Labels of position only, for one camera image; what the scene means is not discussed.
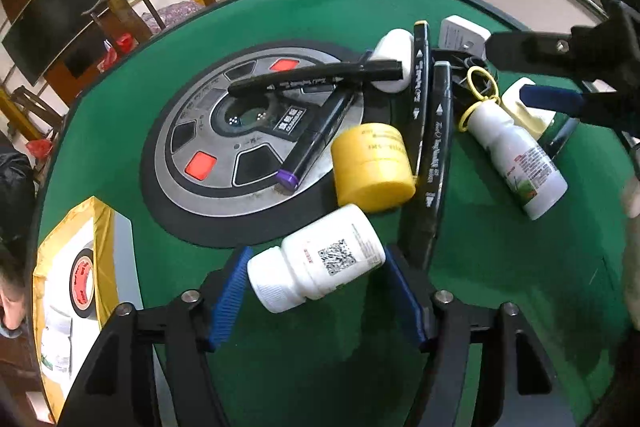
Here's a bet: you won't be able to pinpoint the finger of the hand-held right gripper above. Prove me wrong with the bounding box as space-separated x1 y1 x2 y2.
486 0 640 80
519 86 640 144

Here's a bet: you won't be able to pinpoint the white bottle green label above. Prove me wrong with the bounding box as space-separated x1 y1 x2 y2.
39 311 75 389

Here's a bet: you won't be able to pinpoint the white bottle yellow loop cap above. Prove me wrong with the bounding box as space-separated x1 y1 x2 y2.
459 66 569 221

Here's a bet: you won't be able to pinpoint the black marker yellow ends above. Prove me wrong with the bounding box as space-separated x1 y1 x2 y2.
412 20 432 134

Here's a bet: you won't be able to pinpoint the white pill bottle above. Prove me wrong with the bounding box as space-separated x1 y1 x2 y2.
247 204 386 314

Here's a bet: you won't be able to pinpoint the yellow round jar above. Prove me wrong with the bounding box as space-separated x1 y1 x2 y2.
330 122 417 213

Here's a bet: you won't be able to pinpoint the dark bottle cream cap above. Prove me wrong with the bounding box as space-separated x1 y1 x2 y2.
501 77 582 154

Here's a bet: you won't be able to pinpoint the long black marker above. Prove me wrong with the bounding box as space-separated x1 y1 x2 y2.
400 61 454 269

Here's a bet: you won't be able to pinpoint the yellow storage box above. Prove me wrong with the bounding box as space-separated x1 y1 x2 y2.
32 196 135 424

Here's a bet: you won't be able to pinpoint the white rounded case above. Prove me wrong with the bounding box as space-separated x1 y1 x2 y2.
372 29 416 94

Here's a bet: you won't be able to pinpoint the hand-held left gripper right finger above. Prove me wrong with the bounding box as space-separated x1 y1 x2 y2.
383 245 577 427

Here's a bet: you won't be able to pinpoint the person's right forearm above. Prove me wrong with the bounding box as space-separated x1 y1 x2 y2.
620 176 640 330

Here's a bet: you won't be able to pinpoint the red plastic bag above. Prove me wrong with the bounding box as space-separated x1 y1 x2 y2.
98 32 140 72

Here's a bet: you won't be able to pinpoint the round grey table control panel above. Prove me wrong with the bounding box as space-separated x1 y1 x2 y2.
141 39 397 249

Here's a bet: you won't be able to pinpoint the black binder clips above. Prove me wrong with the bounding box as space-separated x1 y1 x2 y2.
431 48 497 100

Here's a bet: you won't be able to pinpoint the black tape roll red core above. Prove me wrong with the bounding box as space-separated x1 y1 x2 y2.
69 249 97 319

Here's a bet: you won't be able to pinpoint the white charger adapter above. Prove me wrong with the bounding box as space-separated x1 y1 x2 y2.
439 15 492 58

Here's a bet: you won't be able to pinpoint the dark wooden chair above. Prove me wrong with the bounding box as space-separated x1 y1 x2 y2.
81 0 167 38

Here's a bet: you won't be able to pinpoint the black marker purple cap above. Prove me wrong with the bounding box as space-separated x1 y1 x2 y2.
276 91 357 188

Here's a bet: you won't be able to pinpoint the small red bag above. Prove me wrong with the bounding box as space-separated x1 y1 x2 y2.
25 138 54 164

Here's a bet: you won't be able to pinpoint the black television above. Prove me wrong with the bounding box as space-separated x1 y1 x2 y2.
0 0 132 86

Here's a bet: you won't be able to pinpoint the black marker pen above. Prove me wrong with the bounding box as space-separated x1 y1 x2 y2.
227 60 404 96

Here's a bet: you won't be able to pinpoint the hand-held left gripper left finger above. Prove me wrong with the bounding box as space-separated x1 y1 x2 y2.
57 246 256 427

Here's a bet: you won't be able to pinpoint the black bag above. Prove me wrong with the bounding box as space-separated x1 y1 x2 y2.
0 146 37 253

